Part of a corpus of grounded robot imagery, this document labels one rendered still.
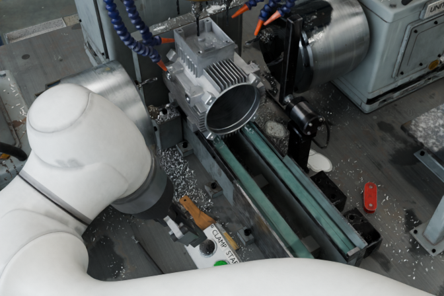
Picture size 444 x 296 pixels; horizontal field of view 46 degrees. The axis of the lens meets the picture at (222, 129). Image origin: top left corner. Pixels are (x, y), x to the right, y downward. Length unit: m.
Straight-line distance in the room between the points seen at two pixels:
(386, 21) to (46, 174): 1.01
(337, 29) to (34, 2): 2.56
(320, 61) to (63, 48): 0.91
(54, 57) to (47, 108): 1.25
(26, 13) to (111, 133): 2.97
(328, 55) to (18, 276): 0.96
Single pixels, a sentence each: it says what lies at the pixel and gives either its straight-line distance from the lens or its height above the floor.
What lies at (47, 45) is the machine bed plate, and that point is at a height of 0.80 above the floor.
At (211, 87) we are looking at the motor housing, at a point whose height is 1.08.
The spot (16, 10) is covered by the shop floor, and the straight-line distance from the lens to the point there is 3.59.
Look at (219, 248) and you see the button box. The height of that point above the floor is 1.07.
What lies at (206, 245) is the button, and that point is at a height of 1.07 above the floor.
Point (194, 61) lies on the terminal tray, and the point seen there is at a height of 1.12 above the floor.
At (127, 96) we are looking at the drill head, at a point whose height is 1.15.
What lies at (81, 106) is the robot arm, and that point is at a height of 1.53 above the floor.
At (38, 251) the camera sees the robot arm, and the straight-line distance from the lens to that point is 0.58.
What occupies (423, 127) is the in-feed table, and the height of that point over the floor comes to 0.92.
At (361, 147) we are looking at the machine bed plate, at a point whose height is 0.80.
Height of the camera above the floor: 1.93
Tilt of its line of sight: 48 degrees down
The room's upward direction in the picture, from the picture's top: 1 degrees counter-clockwise
